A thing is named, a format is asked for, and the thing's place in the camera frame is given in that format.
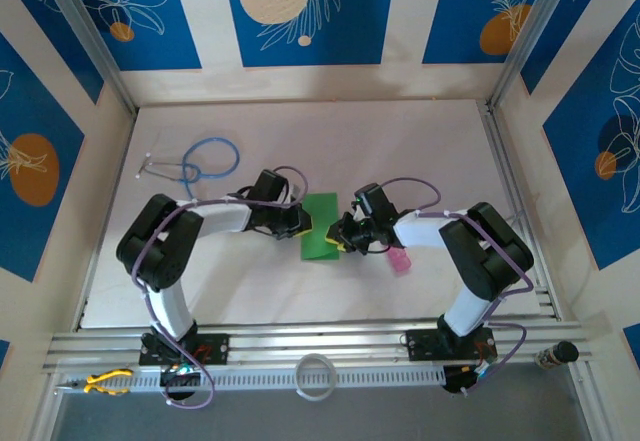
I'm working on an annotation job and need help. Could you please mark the green paper sheet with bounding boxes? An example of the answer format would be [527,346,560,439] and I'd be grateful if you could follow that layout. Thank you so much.
[299,192,341,262]

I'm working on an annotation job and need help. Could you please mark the dark capped bottle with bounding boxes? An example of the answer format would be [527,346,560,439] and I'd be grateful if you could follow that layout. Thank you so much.
[534,340,580,370]

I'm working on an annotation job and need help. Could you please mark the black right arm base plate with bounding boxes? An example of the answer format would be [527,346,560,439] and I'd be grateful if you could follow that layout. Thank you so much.
[405,328,497,362]

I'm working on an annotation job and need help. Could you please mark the yellow handled pliers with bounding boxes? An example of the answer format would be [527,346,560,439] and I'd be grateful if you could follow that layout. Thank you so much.
[54,368,135,397]

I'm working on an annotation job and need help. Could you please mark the blue stethoscope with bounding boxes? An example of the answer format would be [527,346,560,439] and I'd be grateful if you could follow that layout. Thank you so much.
[133,136,242,202]

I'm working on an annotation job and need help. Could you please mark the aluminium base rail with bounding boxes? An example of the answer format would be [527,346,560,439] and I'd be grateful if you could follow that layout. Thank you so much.
[42,318,596,375]

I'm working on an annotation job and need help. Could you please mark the grey slotted cable duct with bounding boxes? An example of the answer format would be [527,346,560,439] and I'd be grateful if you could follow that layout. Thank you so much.
[54,364,447,396]

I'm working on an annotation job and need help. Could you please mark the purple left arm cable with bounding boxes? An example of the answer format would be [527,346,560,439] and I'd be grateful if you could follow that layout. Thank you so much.
[130,164,309,411]

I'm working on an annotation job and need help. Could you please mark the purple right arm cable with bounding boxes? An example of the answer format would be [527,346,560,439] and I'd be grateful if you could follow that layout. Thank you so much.
[377,176,532,397]

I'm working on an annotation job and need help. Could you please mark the white tape roll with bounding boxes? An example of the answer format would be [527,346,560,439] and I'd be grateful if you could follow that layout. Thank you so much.
[293,353,334,402]

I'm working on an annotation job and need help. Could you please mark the aluminium table side rail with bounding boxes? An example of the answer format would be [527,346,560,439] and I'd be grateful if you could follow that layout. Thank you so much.
[477,99,564,320]
[72,110,139,332]

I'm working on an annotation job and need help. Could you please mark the aluminium frame post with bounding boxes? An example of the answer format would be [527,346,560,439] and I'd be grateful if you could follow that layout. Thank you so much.
[489,0,574,108]
[37,0,137,115]

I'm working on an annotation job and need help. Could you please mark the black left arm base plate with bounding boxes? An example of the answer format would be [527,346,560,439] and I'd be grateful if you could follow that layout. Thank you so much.
[138,333,231,366]

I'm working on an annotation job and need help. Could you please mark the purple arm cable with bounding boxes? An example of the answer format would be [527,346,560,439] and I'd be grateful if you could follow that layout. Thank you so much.
[377,176,532,397]
[130,164,309,411]

